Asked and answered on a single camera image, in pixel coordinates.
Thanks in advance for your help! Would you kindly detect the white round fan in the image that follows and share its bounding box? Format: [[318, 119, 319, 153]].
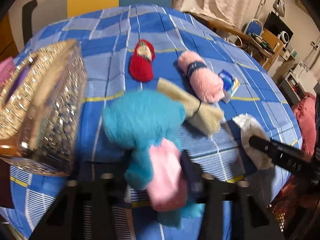
[[278, 31, 290, 45]]

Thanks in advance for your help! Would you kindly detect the blue white folding chair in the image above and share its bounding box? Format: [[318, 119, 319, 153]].
[[244, 18, 263, 36]]

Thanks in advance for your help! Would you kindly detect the blue tissue packet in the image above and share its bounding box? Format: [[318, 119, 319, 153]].
[[219, 69, 241, 103]]

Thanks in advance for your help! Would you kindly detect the pink rolled towel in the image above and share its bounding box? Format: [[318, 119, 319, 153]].
[[177, 50, 225, 103]]

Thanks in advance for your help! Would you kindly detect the black monitor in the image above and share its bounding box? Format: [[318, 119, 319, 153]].
[[264, 12, 293, 39]]

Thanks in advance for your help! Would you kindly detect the round tray with bottles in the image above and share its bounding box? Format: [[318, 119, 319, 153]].
[[250, 33, 274, 54]]

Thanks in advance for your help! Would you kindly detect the brown wooden cabinet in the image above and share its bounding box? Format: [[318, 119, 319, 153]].
[[0, 12, 18, 61]]

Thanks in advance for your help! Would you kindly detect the blue plaid tablecloth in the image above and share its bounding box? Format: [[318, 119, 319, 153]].
[[0, 4, 303, 240]]

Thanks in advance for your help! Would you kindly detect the wooden side table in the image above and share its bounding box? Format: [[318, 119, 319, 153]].
[[188, 12, 251, 42]]

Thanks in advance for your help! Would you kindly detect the red plush doll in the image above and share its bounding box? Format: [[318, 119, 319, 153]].
[[129, 40, 156, 82]]

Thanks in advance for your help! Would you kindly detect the white waffle cloth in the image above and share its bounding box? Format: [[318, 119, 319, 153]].
[[232, 113, 274, 170]]

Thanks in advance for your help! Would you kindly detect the blue plush toy pink dress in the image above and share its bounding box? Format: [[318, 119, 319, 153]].
[[103, 89, 204, 229]]

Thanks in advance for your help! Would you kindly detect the beige ribbon bow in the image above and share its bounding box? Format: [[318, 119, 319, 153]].
[[157, 78, 224, 137]]

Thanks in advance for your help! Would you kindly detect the pink gold-crest box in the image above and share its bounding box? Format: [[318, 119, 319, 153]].
[[0, 57, 16, 88]]

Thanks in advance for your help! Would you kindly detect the red cushion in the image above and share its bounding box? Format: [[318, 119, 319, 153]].
[[291, 92, 317, 155]]

